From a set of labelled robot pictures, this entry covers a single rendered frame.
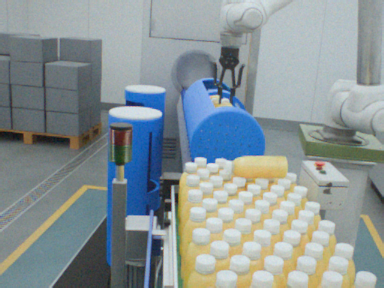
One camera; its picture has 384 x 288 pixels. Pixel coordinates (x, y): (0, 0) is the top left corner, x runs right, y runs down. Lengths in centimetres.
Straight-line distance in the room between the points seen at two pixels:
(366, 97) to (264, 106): 514
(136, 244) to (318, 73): 569
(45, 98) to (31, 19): 244
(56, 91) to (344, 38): 403
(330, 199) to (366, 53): 70
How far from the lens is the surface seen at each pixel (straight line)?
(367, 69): 197
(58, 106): 543
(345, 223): 225
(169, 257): 135
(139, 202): 252
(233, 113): 172
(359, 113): 197
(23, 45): 551
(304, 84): 702
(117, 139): 125
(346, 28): 704
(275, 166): 142
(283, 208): 126
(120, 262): 141
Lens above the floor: 156
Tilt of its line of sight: 16 degrees down
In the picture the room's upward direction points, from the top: 5 degrees clockwise
